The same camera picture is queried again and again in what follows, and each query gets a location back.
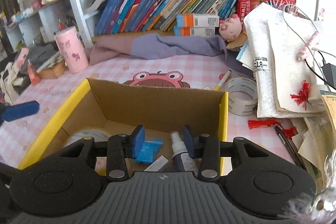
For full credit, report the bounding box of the yellow tape roll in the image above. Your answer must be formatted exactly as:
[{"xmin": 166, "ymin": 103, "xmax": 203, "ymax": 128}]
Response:
[{"xmin": 64, "ymin": 128, "xmax": 110, "ymax": 147}]

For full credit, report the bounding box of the blue object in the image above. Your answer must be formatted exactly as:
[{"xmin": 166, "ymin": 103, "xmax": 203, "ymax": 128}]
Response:
[{"xmin": 135, "ymin": 138, "xmax": 164, "ymax": 164}]

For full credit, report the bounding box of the white spray bottle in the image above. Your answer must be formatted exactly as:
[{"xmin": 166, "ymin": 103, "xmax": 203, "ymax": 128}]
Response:
[{"xmin": 170, "ymin": 131, "xmax": 198, "ymax": 176}]

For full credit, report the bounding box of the small white red box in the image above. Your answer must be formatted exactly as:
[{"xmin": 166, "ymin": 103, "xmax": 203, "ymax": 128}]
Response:
[{"xmin": 144, "ymin": 155, "xmax": 169, "ymax": 172}]

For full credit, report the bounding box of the yellow cardboard box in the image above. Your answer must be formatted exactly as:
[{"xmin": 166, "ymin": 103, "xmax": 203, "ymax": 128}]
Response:
[{"xmin": 18, "ymin": 79, "xmax": 228, "ymax": 169}]

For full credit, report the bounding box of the pink pump bottle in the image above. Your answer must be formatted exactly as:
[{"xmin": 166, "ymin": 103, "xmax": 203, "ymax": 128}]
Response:
[{"xmin": 27, "ymin": 60, "xmax": 41, "ymax": 86}]

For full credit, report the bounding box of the grey garment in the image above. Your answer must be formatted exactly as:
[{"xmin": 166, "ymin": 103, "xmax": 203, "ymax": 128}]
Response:
[{"xmin": 19, "ymin": 43, "xmax": 58, "ymax": 75}]

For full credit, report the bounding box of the wooden chess board box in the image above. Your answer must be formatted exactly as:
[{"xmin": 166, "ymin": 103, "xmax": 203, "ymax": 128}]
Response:
[{"xmin": 37, "ymin": 52, "xmax": 67, "ymax": 79}]

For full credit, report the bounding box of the yellow white marker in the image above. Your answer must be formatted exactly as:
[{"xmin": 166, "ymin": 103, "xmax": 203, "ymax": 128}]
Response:
[{"xmin": 213, "ymin": 70, "xmax": 232, "ymax": 91}]

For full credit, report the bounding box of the white tape roll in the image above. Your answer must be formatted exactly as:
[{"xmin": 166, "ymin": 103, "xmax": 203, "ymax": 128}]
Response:
[{"xmin": 226, "ymin": 77, "xmax": 257, "ymax": 117}]

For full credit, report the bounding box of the pink cylindrical container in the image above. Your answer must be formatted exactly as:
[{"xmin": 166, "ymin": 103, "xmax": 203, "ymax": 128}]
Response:
[{"xmin": 54, "ymin": 27, "xmax": 89, "ymax": 74}]

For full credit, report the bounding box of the pink checkered tablecloth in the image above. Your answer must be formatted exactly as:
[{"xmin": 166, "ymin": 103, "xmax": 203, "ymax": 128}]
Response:
[{"xmin": 0, "ymin": 53, "xmax": 295, "ymax": 169}]

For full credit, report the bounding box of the pink purple cloth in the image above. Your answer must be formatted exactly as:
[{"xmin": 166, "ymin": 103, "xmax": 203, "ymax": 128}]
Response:
[{"xmin": 84, "ymin": 33, "xmax": 253, "ymax": 77}]

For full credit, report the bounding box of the white paper bags stack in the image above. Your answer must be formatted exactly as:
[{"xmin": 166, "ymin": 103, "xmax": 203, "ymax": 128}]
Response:
[{"xmin": 238, "ymin": 3, "xmax": 325, "ymax": 118}]

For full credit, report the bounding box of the lower orange white box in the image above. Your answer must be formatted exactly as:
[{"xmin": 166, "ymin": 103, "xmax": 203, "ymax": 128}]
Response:
[{"xmin": 174, "ymin": 27, "xmax": 216, "ymax": 37}]

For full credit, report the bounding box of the orange white box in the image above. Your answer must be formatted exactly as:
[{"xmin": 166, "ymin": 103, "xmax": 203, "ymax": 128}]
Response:
[
  {"xmin": 174, "ymin": 27, "xmax": 216, "ymax": 37},
  {"xmin": 176, "ymin": 14, "xmax": 219, "ymax": 28}
]

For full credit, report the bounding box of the upper orange white box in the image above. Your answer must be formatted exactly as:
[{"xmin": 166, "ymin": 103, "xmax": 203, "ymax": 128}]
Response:
[{"xmin": 176, "ymin": 14, "xmax": 219, "ymax": 28}]

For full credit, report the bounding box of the pink pig plush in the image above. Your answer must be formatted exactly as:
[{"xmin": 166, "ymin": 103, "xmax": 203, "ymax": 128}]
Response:
[{"xmin": 219, "ymin": 14, "xmax": 242, "ymax": 42}]

